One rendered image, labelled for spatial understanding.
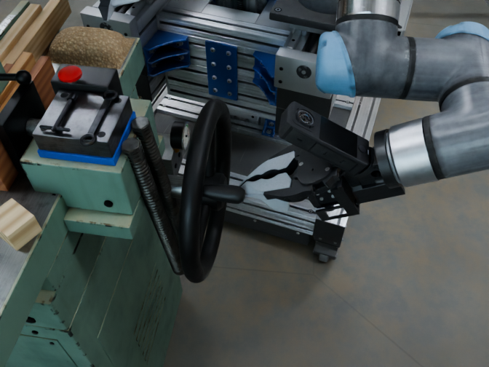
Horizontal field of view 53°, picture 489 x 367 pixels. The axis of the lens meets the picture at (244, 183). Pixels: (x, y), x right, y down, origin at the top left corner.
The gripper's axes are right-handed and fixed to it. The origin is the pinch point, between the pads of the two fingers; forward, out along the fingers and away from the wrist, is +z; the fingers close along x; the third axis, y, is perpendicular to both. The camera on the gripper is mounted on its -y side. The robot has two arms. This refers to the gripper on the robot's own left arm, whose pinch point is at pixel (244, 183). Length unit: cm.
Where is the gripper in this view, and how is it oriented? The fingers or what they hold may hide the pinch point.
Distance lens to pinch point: 66.9
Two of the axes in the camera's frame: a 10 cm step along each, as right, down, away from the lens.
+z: -8.5, 2.2, 4.8
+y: 5.1, 5.9, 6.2
